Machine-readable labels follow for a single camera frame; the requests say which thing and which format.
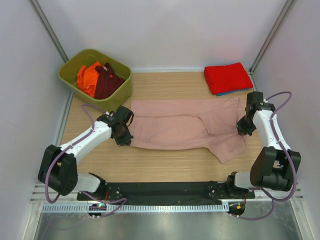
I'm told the pink t shirt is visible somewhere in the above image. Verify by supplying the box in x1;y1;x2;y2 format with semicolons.
129;97;246;163

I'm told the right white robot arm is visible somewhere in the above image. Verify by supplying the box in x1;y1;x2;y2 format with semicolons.
225;91;301;202

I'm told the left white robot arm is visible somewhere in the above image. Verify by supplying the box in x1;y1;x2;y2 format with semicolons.
37;105;134;204

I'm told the folded blue t shirt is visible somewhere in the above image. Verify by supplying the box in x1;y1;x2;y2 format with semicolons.
216;88;251;97

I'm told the folded red t shirt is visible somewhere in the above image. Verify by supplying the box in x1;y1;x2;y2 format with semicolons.
203;62;253;95

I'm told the maroon t shirt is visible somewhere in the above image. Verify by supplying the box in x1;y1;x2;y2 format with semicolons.
94;62;125;100

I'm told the green plastic bin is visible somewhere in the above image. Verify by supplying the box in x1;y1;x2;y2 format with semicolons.
58;49;133;111

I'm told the orange t shirt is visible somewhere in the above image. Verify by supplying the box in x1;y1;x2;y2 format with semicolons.
76;61;102;98

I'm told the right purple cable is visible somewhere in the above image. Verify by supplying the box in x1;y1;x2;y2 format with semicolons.
234;91;299;221

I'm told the purple cable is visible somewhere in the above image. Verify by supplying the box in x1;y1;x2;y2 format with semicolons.
44;103;128;216
234;91;299;221

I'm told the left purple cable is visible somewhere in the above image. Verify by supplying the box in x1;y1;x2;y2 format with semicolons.
44;103;128;216

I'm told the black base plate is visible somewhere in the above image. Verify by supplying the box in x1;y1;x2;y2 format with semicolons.
90;181;255;206

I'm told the right aluminium corner post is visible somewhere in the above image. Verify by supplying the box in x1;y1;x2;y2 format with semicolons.
249;0;297;75

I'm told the aluminium corner post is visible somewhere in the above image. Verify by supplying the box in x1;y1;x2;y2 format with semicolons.
29;0;69;63
249;0;297;75

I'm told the aluminium frame rail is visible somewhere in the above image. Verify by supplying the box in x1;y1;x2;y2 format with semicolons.
29;182;304;204

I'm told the slotted cable duct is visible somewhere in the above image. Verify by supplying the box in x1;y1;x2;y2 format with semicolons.
41;202;229;214

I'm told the left aluminium corner post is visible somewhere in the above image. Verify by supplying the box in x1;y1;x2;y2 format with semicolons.
29;0;69;63

